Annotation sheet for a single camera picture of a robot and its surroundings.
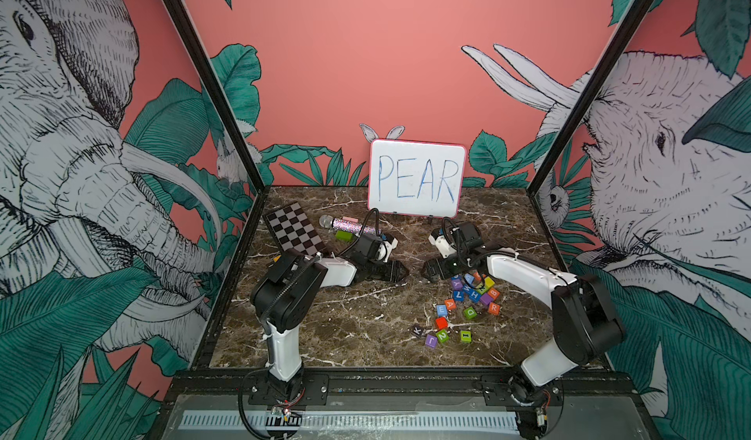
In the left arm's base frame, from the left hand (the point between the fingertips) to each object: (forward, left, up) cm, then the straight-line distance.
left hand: (405, 268), depth 93 cm
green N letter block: (-21, -9, -2) cm, 23 cm away
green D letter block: (-15, -19, -2) cm, 24 cm away
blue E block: (-13, -10, -3) cm, 17 cm away
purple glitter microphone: (+20, +27, +1) cm, 34 cm away
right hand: (-1, -8, +4) cm, 9 cm away
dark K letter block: (-19, -2, -3) cm, 19 cm away
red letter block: (-17, -9, -2) cm, 20 cm away
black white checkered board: (+18, +39, -1) cm, 43 cm away
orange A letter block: (-12, -13, -2) cm, 18 cm away
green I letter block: (-21, -15, -2) cm, 27 cm away
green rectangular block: (+14, +20, 0) cm, 25 cm away
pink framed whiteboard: (+31, -6, +11) cm, 34 cm away
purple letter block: (-22, -6, -3) cm, 23 cm away
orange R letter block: (-13, -26, -3) cm, 30 cm away
